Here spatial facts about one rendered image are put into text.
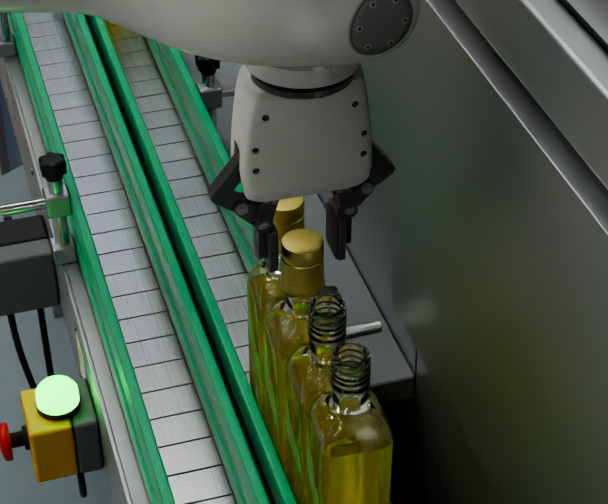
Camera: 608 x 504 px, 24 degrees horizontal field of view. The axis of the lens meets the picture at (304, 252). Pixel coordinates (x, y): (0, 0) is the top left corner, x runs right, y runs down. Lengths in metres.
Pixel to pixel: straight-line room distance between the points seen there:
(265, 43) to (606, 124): 0.21
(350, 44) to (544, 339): 0.26
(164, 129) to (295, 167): 0.74
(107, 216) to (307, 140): 0.63
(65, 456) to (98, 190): 0.35
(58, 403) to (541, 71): 0.69
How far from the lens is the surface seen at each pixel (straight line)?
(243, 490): 1.29
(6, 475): 1.79
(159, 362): 1.46
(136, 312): 1.52
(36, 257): 1.69
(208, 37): 0.90
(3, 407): 1.88
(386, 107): 1.38
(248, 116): 1.05
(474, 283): 1.14
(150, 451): 1.25
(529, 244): 1.02
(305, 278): 1.15
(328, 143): 1.07
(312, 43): 0.91
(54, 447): 1.50
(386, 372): 1.45
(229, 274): 1.56
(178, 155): 1.75
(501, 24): 1.03
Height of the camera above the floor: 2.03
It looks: 38 degrees down
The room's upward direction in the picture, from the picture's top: straight up
